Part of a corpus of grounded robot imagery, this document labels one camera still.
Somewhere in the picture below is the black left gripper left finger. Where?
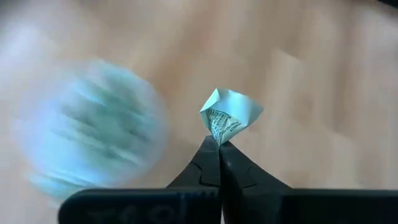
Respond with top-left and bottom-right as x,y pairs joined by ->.
58,135 -> 223,224

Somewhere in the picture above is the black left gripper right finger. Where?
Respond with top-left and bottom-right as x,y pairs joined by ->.
220,141 -> 398,224

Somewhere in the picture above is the banknote paper piece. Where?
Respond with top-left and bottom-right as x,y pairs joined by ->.
199,88 -> 264,146

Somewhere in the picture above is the clear plastic cup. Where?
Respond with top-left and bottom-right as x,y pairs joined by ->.
11,57 -> 171,205

